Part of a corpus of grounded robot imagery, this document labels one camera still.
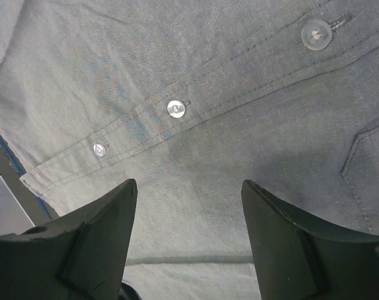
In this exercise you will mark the grey button shirt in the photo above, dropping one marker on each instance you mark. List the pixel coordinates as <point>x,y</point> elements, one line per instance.
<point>191,98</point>

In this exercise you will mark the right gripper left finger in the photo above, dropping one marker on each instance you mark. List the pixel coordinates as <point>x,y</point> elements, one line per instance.
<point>81,255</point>

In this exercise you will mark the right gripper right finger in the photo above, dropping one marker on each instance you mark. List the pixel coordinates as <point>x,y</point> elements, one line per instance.
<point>300,256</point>

